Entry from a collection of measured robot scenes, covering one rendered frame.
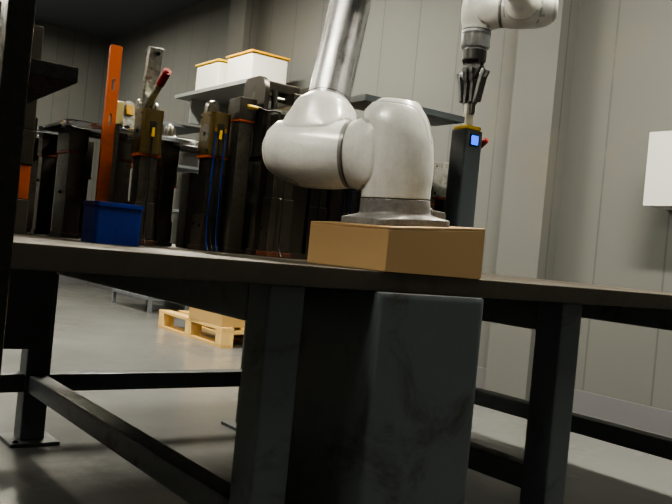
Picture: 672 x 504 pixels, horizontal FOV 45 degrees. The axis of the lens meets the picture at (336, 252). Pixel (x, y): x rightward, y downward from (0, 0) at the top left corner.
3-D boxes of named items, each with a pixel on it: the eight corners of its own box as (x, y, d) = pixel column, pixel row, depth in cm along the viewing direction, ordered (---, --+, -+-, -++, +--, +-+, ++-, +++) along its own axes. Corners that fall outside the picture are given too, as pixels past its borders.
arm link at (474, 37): (476, 37, 257) (475, 56, 257) (455, 30, 252) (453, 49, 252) (497, 32, 249) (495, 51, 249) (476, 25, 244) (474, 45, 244)
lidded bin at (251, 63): (287, 88, 653) (290, 58, 653) (249, 79, 632) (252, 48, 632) (260, 94, 688) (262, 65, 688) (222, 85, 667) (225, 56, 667)
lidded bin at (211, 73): (253, 95, 697) (255, 67, 697) (216, 87, 676) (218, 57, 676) (228, 100, 732) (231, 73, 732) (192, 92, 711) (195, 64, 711)
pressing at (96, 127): (422, 190, 301) (422, 186, 301) (463, 189, 282) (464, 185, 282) (39, 129, 223) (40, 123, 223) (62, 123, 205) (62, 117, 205)
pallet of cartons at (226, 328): (316, 349, 598) (321, 291, 598) (222, 348, 551) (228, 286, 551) (239, 328, 690) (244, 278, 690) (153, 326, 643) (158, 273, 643)
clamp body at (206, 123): (207, 251, 224) (220, 117, 224) (225, 254, 215) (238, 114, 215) (185, 249, 220) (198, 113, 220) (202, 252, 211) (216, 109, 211)
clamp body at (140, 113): (144, 246, 216) (156, 113, 216) (158, 248, 208) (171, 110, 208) (120, 244, 212) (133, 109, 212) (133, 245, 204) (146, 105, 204)
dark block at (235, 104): (231, 252, 225) (245, 101, 225) (242, 254, 219) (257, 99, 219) (214, 251, 222) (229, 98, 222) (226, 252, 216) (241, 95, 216)
